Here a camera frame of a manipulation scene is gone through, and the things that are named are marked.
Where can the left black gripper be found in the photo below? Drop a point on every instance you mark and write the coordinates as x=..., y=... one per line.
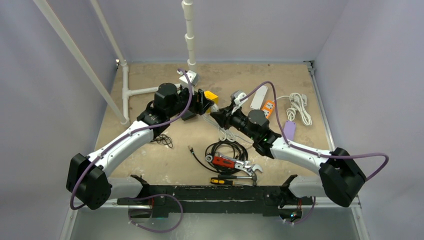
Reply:
x=199, y=103

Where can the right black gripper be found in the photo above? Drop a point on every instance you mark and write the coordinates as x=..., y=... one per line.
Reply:
x=228, y=117

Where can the yellow cube socket adapter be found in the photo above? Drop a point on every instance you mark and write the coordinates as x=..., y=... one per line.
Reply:
x=211, y=98

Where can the white power strip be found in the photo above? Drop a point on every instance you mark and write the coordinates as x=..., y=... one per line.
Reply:
x=258, y=98

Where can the orange power strip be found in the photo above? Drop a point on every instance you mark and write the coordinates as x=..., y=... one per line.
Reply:
x=268, y=108

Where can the purple power strip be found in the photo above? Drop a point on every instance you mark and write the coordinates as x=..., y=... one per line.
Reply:
x=289, y=130

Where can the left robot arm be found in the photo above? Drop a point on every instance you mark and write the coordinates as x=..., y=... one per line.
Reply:
x=88, y=176

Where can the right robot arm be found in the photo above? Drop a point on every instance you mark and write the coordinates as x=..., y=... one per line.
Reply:
x=338, y=177

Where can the red adjustable wrench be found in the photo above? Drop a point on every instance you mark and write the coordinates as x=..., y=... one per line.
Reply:
x=222, y=160

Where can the yellow black screwdriver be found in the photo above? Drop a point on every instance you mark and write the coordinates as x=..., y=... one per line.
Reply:
x=226, y=182

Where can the small claw hammer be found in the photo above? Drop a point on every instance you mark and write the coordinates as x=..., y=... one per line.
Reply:
x=235, y=177

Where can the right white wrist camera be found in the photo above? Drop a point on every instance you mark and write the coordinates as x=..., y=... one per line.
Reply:
x=238, y=98

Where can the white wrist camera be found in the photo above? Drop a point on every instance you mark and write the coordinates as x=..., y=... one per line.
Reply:
x=238, y=98
x=188, y=76

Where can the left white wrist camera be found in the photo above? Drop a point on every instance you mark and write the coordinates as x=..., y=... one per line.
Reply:
x=188, y=76

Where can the white PVC pipe frame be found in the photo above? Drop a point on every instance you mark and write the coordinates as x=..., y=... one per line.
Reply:
x=123, y=115

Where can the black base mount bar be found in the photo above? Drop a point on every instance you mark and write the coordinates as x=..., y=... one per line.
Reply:
x=268, y=201

